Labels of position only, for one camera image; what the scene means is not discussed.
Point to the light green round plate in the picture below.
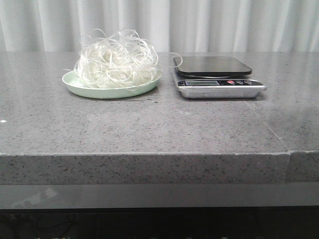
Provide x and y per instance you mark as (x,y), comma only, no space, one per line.
(75,86)

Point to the white pleated curtain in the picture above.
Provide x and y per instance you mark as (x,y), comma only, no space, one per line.
(171,25)

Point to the silver black kitchen scale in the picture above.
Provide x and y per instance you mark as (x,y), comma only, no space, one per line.
(215,77)

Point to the white vermicelli noodle bundle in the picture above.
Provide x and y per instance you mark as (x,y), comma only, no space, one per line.
(121,60)

